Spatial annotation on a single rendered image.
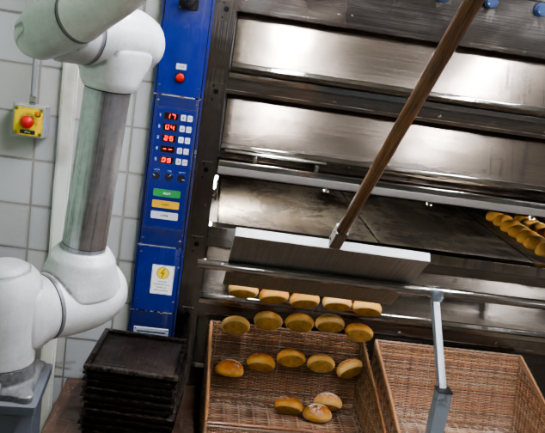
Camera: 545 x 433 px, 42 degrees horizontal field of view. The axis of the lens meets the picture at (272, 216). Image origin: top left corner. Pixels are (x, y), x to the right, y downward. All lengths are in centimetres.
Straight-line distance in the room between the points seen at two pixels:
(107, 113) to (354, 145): 106
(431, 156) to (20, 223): 140
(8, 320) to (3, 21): 115
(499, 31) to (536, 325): 105
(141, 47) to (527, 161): 150
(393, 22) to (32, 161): 126
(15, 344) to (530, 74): 182
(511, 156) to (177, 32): 120
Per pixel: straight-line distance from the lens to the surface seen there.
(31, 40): 146
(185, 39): 231
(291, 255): 201
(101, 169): 159
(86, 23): 136
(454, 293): 220
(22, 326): 158
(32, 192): 247
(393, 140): 150
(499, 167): 254
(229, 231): 242
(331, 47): 237
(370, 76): 237
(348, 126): 240
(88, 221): 162
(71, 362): 264
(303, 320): 239
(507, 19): 252
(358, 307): 236
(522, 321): 273
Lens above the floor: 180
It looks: 13 degrees down
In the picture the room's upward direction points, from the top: 9 degrees clockwise
